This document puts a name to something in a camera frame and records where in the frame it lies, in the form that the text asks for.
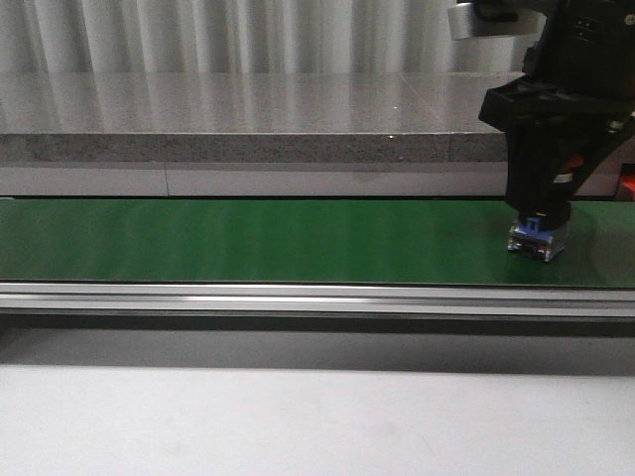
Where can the grey stone counter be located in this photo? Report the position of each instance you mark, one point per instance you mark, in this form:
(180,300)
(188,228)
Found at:
(218,134)

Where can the green conveyor belt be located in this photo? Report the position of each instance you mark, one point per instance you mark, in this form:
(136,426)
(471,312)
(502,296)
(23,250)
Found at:
(383,241)

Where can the white curtain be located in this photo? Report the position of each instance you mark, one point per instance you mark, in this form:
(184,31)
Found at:
(244,37)

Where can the aluminium conveyor frame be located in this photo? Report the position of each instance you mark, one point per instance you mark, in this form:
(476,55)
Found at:
(463,310)

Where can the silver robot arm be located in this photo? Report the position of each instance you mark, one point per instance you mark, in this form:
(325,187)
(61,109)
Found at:
(491,20)

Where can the red object behind belt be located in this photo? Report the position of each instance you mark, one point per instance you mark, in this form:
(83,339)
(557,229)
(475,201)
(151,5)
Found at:
(626,188)

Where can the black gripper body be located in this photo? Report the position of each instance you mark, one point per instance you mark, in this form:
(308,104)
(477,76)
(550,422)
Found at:
(572,107)

